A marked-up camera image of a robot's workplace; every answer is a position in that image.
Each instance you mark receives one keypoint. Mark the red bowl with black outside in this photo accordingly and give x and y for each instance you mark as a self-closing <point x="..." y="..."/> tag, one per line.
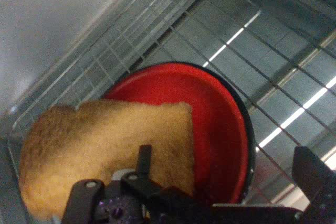
<point x="210" y="119"/>

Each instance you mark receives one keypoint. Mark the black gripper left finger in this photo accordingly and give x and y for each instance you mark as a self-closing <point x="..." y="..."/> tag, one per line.
<point x="144" y="161"/>

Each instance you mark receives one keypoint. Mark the stainless steel oven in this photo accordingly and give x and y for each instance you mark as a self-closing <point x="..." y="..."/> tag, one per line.
<point x="39" y="24"/>

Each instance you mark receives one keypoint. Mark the toasted bread slice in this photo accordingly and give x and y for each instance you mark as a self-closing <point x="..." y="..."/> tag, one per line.
<point x="105" y="140"/>

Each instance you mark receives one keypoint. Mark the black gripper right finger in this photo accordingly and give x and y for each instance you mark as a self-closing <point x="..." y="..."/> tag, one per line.
<point x="315" y="179"/>

